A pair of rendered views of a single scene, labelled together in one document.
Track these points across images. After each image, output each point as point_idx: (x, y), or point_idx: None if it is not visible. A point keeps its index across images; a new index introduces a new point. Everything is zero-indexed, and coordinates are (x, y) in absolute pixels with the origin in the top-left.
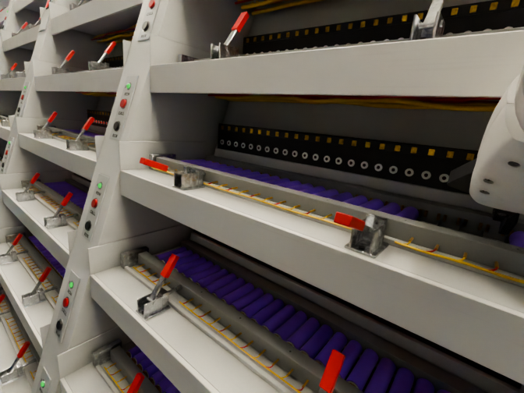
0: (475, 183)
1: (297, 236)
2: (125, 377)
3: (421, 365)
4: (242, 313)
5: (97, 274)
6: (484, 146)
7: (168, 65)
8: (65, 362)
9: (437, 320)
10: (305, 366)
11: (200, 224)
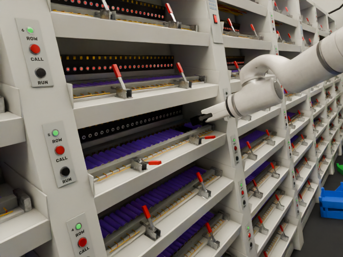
0: (213, 120)
1: (192, 150)
2: None
3: (181, 169)
4: (160, 201)
5: None
6: (219, 114)
7: (96, 106)
8: None
9: (211, 147)
10: (187, 188)
11: (161, 175)
